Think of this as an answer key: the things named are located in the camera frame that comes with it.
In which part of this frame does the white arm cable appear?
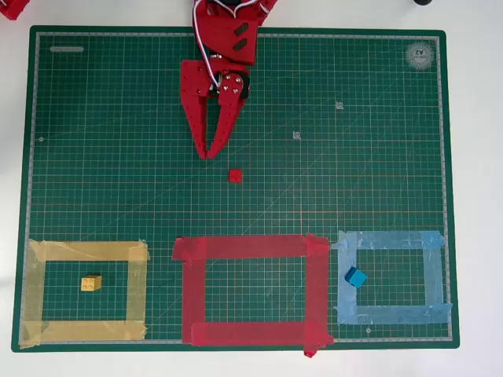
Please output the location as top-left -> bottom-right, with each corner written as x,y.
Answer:
191,0 -> 222,90

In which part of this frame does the green cutting mat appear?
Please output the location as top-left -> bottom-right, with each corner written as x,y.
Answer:
10,25 -> 461,353

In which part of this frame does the red tape square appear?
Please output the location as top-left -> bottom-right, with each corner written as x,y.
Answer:
171,232 -> 335,358

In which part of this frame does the blue tape square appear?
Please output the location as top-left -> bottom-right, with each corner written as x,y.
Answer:
331,229 -> 453,326

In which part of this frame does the yellow toy brick cube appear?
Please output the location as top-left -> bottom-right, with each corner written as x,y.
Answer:
80,274 -> 103,292

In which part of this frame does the yellow tape square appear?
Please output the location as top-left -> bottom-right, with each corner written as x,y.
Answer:
19,238 -> 151,349

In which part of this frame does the blue toy brick cube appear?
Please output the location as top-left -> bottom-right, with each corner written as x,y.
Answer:
344,266 -> 369,289

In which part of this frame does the red leader arm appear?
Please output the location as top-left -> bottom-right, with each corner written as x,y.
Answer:
0,0 -> 31,20

